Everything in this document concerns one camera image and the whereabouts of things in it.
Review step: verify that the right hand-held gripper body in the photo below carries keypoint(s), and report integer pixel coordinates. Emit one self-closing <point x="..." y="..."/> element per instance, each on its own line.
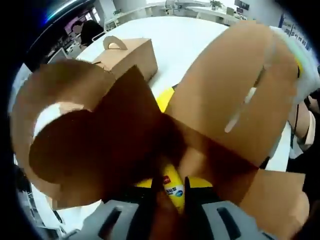
<point x="305" y="75"/>

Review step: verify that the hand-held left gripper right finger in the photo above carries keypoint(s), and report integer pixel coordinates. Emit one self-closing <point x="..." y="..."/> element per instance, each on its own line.
<point x="215" y="220"/>

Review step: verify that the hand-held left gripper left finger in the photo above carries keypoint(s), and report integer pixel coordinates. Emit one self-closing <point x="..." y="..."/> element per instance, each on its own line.
<point x="112" y="222"/>

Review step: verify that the yellow packaged item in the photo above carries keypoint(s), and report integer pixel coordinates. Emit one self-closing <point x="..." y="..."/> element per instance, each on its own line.
<point x="172" y="192"/>

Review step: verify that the brown paper box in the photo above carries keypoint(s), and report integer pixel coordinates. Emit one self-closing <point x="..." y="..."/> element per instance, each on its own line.
<point x="112" y="137"/>
<point x="135" y="57"/>

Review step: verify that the person's dark clothing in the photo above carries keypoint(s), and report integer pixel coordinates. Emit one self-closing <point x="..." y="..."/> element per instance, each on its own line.
<point x="301" y="163"/>

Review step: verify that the potted green plant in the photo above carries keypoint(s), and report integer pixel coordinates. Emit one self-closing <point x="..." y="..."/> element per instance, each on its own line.
<point x="215" y="3"/>

